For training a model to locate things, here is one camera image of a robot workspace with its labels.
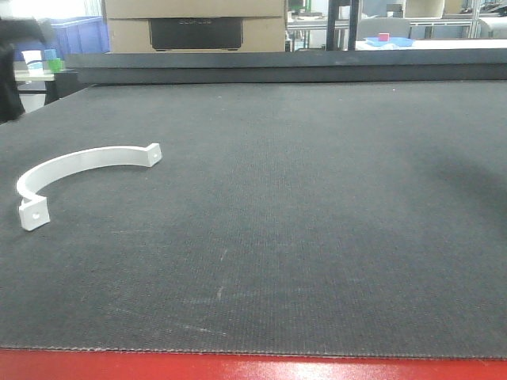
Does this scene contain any large cardboard box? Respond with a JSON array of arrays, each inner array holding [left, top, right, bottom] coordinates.
[[103, 0, 287, 53]]

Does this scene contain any white paper cup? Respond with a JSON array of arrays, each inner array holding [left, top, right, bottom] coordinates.
[[21, 50, 44, 75]]

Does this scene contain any black monitor stand post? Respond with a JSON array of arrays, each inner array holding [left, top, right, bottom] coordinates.
[[326, 0, 360, 51]]

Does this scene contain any pink cube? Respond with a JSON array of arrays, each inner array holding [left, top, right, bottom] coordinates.
[[377, 32, 390, 42]]

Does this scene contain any green cube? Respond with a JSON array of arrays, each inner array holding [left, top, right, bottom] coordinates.
[[47, 58, 63, 73]]

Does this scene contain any white curved PVC pipe clamp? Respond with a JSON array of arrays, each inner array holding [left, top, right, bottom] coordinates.
[[16, 143, 162, 231]]

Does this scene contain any dark blue storage crate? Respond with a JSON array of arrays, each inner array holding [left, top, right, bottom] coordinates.
[[50, 16, 110, 58]]

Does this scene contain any black foam board stack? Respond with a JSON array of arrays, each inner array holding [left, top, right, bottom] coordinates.
[[66, 48, 506, 85]]

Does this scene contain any light blue tray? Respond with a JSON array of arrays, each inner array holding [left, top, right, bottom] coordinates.
[[364, 36, 415, 48]]

